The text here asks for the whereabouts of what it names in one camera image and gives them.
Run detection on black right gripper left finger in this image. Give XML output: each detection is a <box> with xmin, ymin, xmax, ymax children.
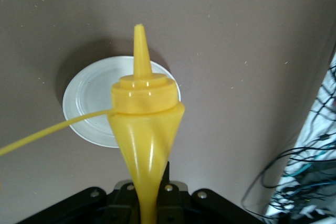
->
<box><xmin>25</xmin><ymin>180</ymin><xmax>140</xmax><ymax>224</ymax></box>

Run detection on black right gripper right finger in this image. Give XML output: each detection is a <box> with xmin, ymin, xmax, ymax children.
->
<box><xmin>156</xmin><ymin>159</ymin><xmax>266</xmax><ymax>224</ymax></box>

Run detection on yellow squeeze bottle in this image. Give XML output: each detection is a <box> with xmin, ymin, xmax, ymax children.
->
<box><xmin>0</xmin><ymin>24</ymin><xmax>186</xmax><ymax>224</ymax></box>

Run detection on cream white plate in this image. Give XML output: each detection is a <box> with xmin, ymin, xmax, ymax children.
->
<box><xmin>62</xmin><ymin>55</ymin><xmax>182</xmax><ymax>148</ymax></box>

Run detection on long black cable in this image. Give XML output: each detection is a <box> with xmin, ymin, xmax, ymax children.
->
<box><xmin>241</xmin><ymin>146</ymin><xmax>336</xmax><ymax>221</ymax></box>

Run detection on teal cable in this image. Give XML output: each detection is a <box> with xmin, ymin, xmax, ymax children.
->
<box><xmin>282</xmin><ymin>159</ymin><xmax>317</xmax><ymax>184</ymax></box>

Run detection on tangled cables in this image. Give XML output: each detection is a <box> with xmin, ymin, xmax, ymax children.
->
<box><xmin>264</xmin><ymin>50</ymin><xmax>336</xmax><ymax>224</ymax></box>

